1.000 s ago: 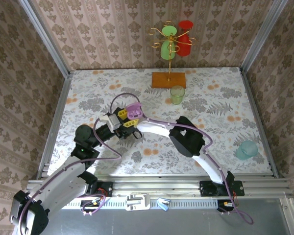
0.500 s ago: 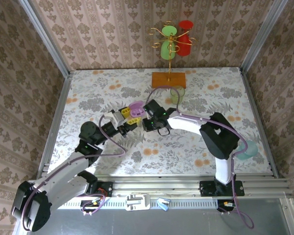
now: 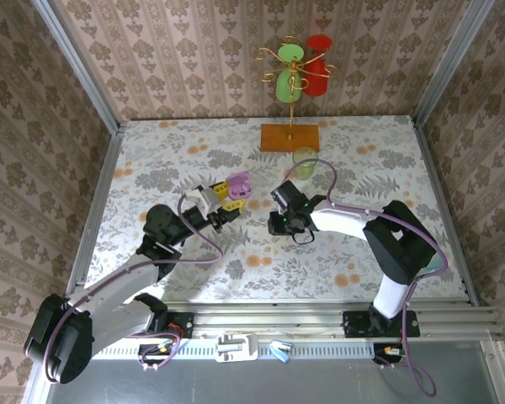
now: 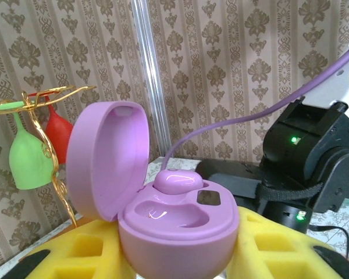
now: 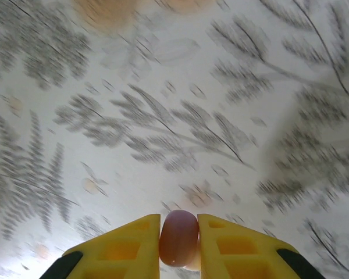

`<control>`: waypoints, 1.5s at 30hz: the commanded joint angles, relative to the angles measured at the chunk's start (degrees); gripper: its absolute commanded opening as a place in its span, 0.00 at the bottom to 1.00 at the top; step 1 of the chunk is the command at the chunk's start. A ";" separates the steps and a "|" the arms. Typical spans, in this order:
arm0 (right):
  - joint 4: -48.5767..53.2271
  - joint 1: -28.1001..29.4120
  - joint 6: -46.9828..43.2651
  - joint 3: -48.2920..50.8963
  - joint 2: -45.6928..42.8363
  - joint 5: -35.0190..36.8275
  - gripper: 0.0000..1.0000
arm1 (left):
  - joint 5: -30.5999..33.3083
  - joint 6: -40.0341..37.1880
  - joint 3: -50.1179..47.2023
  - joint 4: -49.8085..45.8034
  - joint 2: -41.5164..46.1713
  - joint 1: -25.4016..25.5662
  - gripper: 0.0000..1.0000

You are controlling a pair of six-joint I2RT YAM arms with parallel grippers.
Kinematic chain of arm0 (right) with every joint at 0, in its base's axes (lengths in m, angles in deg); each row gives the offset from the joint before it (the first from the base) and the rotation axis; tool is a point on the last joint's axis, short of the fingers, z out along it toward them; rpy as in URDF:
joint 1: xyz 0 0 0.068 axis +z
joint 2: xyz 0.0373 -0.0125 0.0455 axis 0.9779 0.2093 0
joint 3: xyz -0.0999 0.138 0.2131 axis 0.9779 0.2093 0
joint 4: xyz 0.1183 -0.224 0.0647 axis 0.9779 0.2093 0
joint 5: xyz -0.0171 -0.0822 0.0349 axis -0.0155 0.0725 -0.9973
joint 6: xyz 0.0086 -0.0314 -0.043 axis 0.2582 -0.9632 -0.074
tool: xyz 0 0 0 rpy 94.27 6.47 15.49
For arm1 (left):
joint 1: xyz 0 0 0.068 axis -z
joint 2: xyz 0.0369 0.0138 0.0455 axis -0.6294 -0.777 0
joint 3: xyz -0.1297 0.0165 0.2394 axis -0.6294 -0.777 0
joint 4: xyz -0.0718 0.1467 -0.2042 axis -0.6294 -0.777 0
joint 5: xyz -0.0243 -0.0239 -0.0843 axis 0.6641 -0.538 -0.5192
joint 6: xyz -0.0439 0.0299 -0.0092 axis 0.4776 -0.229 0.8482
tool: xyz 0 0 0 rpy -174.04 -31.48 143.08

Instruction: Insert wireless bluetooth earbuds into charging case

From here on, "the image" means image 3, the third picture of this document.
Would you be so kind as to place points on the pink purple cup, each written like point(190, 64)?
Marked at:
point(240, 185)

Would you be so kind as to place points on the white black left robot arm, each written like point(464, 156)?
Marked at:
point(122, 278)

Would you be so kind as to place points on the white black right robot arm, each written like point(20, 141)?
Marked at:
point(341, 221)

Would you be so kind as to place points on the clear green plastic cup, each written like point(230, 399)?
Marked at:
point(305, 170)

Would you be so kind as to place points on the gold cup stand wooden base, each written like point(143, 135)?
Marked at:
point(290, 139)

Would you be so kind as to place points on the blue plastic clip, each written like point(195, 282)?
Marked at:
point(280, 353)

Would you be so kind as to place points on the red plastic cup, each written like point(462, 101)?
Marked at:
point(319, 42)
point(317, 78)

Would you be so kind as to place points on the teal round object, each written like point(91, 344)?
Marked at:
point(434, 264)

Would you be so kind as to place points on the grey metal sheet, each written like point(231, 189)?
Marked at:
point(256, 383)

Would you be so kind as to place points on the aluminium table side rail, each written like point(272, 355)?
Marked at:
point(446, 219)
point(105, 185)

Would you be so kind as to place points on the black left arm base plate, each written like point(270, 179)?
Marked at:
point(185, 324)

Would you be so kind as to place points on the aluminium front rail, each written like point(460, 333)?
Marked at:
point(269, 320)

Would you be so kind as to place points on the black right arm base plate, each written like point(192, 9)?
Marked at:
point(355, 324)

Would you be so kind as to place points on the white plastic bracket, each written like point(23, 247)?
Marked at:
point(235, 347)

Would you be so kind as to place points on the aluminium frame post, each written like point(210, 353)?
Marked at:
point(450, 59)
point(80, 63)

